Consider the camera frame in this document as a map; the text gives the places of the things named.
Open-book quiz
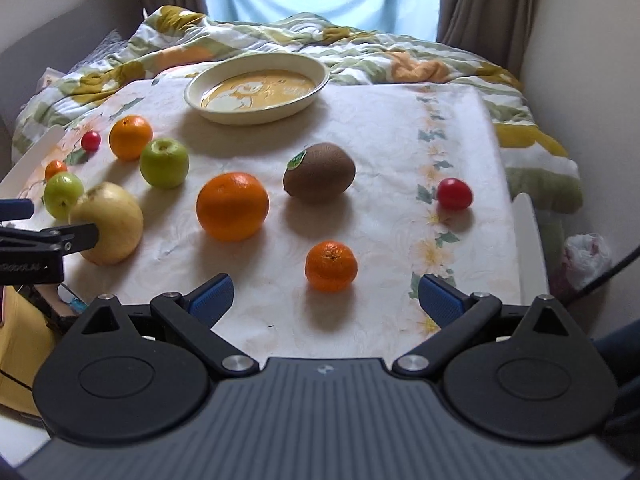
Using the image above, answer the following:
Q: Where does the brown kiwi with sticker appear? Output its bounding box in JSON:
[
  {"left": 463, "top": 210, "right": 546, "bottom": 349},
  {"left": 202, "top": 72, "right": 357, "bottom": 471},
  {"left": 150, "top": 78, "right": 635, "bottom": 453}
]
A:
[{"left": 283, "top": 143, "right": 356, "bottom": 204}]

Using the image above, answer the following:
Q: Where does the yellow pear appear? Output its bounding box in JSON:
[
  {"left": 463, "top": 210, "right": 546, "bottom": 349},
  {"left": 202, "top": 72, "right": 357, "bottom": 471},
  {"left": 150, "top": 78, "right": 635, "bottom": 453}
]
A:
[{"left": 68, "top": 182, "right": 144, "bottom": 266}]

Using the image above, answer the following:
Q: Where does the small white box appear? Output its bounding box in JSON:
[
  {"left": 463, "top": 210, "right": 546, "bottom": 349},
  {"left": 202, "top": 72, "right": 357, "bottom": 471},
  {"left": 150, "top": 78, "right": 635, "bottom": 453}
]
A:
[{"left": 36, "top": 67, "right": 65, "bottom": 93}]

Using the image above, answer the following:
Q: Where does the patterned grey pillow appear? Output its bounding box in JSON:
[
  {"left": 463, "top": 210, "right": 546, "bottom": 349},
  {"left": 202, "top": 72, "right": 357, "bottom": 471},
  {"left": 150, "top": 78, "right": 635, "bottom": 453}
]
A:
[{"left": 68, "top": 29, "right": 127, "bottom": 73}]

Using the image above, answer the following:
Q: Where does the large orange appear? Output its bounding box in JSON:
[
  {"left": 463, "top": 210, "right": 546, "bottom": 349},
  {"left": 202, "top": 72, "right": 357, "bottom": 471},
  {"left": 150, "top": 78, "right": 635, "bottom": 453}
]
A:
[{"left": 196, "top": 172, "right": 270, "bottom": 243}]

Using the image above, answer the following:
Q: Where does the white plastic bag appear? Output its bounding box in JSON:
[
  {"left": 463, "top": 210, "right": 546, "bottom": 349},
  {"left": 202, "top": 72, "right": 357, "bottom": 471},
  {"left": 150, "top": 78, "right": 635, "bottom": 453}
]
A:
[{"left": 549, "top": 233, "right": 612, "bottom": 298}]

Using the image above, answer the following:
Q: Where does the red cherry tomato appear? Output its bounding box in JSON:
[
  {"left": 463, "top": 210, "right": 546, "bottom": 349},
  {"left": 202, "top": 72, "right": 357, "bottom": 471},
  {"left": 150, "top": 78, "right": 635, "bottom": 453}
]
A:
[
  {"left": 80, "top": 130, "right": 102, "bottom": 153},
  {"left": 436, "top": 178, "right": 473, "bottom": 210}
]

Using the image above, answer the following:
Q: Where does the cream oval bowl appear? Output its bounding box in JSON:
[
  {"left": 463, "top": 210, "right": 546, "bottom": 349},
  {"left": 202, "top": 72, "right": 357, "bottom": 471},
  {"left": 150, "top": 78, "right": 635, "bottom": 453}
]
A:
[{"left": 183, "top": 53, "right": 330, "bottom": 126}]

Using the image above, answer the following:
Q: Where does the grey headboard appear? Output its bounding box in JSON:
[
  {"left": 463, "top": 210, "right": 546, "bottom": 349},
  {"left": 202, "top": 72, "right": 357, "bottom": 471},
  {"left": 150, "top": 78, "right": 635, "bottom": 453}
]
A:
[{"left": 0, "top": 0, "right": 143, "bottom": 130}]

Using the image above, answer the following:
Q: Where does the striped floral duvet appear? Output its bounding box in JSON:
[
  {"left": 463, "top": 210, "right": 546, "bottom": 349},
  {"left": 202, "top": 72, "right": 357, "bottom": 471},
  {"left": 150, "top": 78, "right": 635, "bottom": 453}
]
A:
[{"left": 10, "top": 6, "right": 584, "bottom": 214}]

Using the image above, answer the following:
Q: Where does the small mandarin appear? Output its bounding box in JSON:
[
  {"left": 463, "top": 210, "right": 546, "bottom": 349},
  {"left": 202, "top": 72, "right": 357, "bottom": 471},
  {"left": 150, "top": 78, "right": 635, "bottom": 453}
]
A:
[{"left": 305, "top": 240, "right": 358, "bottom": 292}]

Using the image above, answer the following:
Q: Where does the tiny mandarin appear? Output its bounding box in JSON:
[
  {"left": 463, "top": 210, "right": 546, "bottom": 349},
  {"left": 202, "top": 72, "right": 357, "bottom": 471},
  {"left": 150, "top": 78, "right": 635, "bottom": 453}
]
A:
[{"left": 44, "top": 159, "right": 67, "bottom": 181}]

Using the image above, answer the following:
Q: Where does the right brown curtain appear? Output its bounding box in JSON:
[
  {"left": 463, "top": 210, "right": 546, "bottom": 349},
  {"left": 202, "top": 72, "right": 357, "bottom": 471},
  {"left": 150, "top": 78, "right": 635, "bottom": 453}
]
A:
[{"left": 436, "top": 0, "right": 535, "bottom": 76}]

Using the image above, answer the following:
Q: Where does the small green apple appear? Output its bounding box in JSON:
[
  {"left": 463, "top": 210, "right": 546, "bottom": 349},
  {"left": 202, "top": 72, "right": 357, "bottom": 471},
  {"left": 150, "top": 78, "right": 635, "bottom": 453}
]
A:
[{"left": 42, "top": 171, "right": 85, "bottom": 221}]

